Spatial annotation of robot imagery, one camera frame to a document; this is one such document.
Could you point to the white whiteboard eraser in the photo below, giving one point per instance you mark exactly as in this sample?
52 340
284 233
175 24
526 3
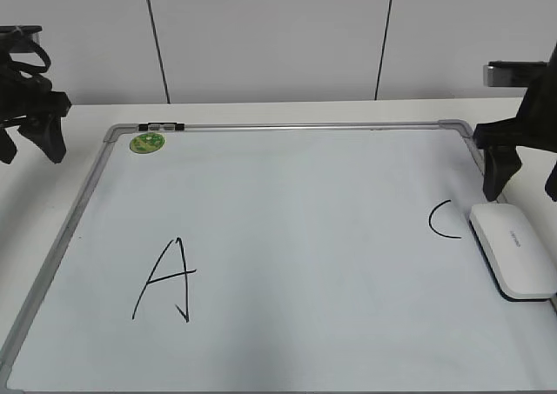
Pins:
520 263

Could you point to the white whiteboard with grey frame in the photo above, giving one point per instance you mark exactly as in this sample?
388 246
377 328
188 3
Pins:
287 258

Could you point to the green round magnet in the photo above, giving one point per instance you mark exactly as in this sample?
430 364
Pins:
146 143

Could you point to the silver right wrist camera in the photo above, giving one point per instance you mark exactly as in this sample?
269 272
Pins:
511 74

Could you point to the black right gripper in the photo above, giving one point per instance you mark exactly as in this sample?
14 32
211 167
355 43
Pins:
534 126

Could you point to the black silver hanger clip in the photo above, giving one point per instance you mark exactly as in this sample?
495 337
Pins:
161 127

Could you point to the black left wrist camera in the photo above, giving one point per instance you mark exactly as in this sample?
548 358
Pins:
20 39

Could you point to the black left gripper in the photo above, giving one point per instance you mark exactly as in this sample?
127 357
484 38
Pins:
26 95

